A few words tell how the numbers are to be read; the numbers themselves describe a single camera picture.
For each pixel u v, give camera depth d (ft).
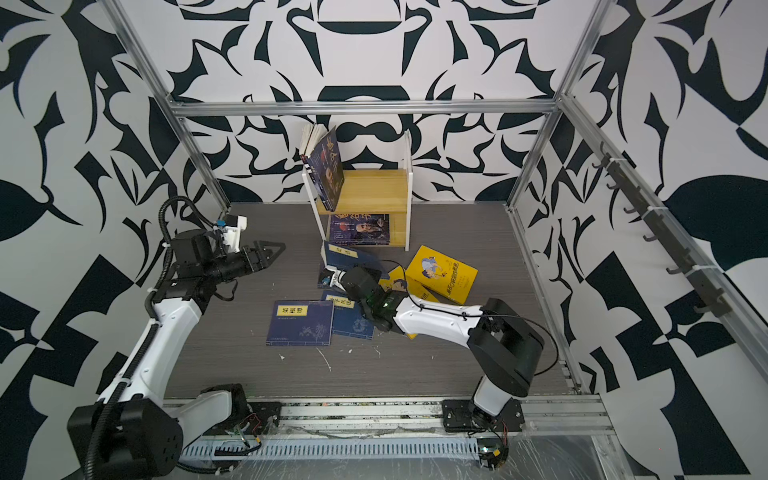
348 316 3.00
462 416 2.44
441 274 3.25
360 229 3.44
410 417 2.49
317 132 2.66
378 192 3.23
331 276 2.38
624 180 2.12
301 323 2.92
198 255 1.95
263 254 2.23
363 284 2.05
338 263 2.60
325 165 2.74
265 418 2.42
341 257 2.85
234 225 2.29
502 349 1.46
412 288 3.17
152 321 1.56
